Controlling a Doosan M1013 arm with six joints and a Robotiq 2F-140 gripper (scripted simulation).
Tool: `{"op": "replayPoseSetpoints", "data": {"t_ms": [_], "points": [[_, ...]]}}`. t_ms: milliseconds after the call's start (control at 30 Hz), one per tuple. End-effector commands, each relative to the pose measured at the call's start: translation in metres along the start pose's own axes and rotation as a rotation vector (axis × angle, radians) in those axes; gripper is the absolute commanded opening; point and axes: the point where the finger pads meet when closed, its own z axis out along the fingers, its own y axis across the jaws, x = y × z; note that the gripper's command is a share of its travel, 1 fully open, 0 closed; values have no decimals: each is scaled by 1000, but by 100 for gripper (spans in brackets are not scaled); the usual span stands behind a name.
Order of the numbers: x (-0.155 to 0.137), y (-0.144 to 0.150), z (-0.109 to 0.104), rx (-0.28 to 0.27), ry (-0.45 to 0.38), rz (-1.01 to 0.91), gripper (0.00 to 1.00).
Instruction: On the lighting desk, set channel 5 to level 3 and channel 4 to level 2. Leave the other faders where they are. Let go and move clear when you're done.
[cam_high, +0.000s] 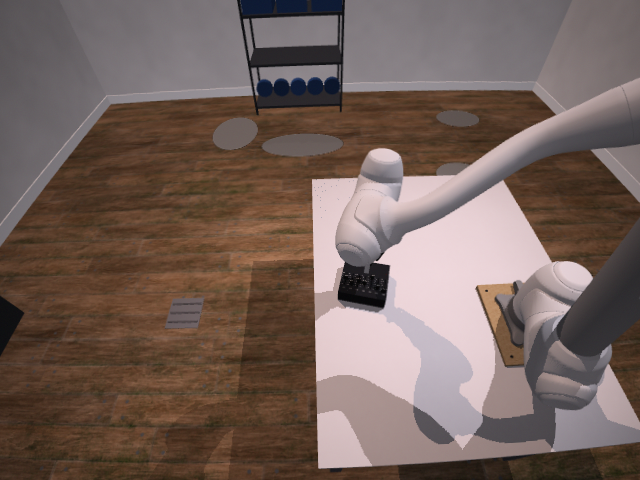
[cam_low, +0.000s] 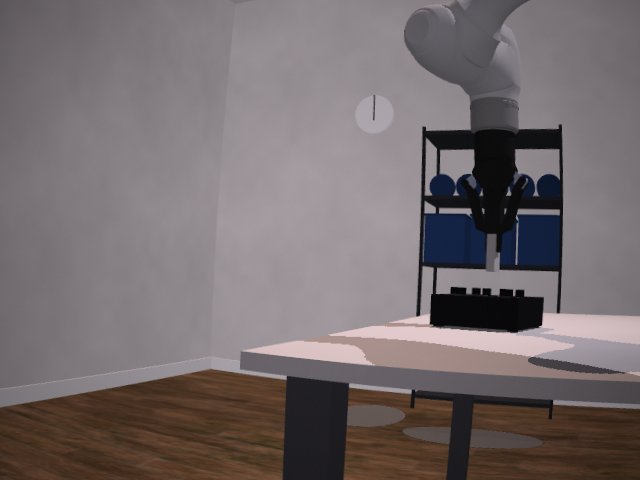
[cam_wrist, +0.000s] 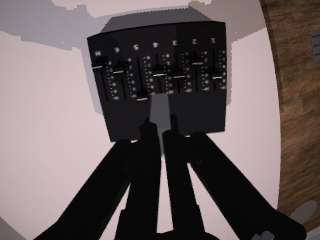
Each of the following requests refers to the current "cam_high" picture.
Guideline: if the black lighting desk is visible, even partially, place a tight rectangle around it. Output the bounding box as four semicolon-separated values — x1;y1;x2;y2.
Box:
338;262;390;308

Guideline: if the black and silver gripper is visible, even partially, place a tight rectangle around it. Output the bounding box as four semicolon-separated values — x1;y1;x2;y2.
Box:
364;252;385;274

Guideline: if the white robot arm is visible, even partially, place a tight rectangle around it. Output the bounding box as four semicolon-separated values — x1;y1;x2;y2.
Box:
335;78;640;410

